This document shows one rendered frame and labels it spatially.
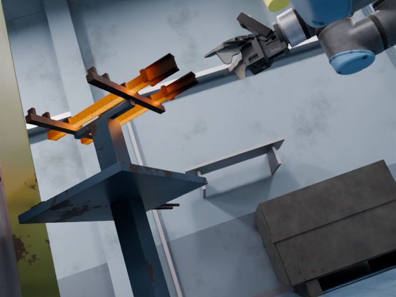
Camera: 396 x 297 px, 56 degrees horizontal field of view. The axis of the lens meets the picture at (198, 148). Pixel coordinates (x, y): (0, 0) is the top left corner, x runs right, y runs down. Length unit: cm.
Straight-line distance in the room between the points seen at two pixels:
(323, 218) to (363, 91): 231
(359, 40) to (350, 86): 420
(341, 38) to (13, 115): 98
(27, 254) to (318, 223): 255
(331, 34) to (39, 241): 95
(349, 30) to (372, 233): 260
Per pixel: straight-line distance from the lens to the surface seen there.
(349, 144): 481
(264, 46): 102
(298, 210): 328
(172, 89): 110
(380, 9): 99
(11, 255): 87
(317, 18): 59
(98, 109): 107
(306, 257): 326
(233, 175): 439
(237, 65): 109
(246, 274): 424
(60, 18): 552
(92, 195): 85
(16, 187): 120
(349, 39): 95
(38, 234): 119
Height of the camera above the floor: 43
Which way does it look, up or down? 18 degrees up
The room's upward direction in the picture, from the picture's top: 20 degrees counter-clockwise
